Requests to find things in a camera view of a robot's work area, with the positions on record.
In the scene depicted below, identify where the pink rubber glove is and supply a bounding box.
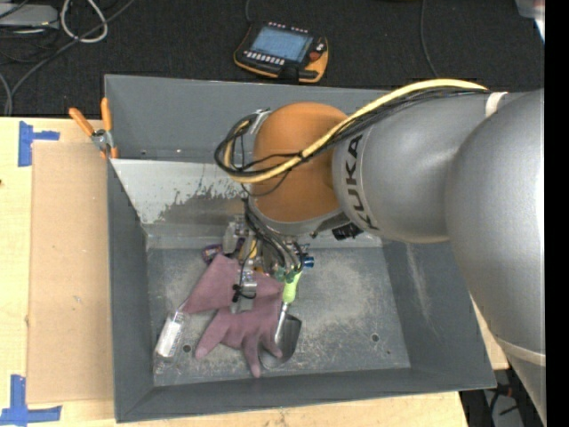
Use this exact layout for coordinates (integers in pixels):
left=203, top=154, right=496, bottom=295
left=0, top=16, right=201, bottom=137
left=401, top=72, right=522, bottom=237
left=181, top=253, right=286, bottom=379

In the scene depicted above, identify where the brown cardboard board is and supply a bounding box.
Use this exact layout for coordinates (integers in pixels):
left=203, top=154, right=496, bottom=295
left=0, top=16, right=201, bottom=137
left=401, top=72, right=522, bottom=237
left=25, top=141, right=115, bottom=405

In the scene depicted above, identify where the grey metal bin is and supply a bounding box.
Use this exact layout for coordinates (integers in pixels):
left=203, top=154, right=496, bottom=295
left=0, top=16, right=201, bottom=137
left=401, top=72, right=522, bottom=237
left=102, top=74, right=498, bottom=424

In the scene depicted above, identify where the clear plastic bottle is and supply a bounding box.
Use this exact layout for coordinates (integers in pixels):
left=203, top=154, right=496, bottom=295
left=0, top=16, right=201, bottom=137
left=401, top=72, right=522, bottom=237
left=152, top=309, right=191, bottom=375

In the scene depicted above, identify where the small purple packet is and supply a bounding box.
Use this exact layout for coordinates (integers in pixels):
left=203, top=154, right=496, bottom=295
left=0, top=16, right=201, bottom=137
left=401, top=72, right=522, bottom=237
left=201, top=243, right=224, bottom=266

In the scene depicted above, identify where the green-handled metal trowel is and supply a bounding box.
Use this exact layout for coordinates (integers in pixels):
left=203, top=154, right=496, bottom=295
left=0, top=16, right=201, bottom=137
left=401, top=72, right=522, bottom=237
left=257, top=278, right=304, bottom=371

